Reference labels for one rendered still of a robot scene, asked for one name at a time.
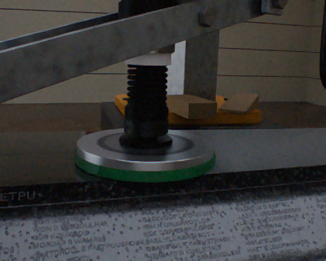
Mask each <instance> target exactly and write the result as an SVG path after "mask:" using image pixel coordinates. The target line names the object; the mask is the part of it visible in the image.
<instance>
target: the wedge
mask: <svg viewBox="0 0 326 261"><path fill-rule="evenodd" d="M258 101H259V94H246V93H234V94H232V95H231V97H229V99H228V100H226V102H224V103H223V105H221V107H220V108H218V111H219V112H230V113H236V114H247V113H249V112H250V111H252V110H254V109H255V108H257V107H258Z"/></svg>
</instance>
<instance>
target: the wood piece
mask: <svg viewBox="0 0 326 261"><path fill-rule="evenodd" d="M165 96H166V97H167V100H166V103H167V106H168V107H169V111H171V112H173V113H175V114H177V115H179V116H181V117H183V118H186V119H215V118H216V115H217V102H213V101H210V100H208V99H204V98H200V97H198V96H194V95H191V94H167V95H165Z"/></svg>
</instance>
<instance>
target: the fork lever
mask: <svg viewBox="0 0 326 261"><path fill-rule="evenodd" d="M175 1H178V2H180V3H182V4H177V5H174V6H170V7H166V8H163V9H158V10H155V11H149V12H144V13H141V14H137V15H134V16H130V17H125V18H122V19H118V12H113V13H111V14H106V15H103V16H98V17H93V18H90V19H86V20H82V21H78V22H73V23H70V24H65V25H61V26H58V27H53V28H51V29H45V30H41V31H38V32H33V33H30V34H26V35H21V36H18V37H13V38H10V39H6V40H1V41H0V103H3V102H6V101H8V100H11V99H14V98H17V97H19V96H23V95H25V94H28V93H31V92H34V91H37V90H39V89H42V88H46V87H48V86H51V85H54V84H57V83H60V82H62V81H65V80H69V79H71V78H74V77H77V76H80V75H83V74H85V73H89V72H91V71H95V70H99V69H101V68H105V67H107V66H111V65H114V64H116V63H120V62H122V61H125V60H128V59H131V58H134V57H137V56H140V55H143V54H146V53H149V52H152V51H154V50H158V49H161V48H164V47H167V46H170V45H173V44H176V43H178V42H184V41H186V40H189V39H193V38H195V37H198V36H200V35H204V34H207V33H209V32H213V31H215V30H220V29H223V28H226V27H229V26H231V25H235V24H238V23H240V22H243V21H244V22H245V21H249V20H250V19H254V18H256V17H260V16H262V15H265V14H264V13H261V1H262V0H175Z"/></svg>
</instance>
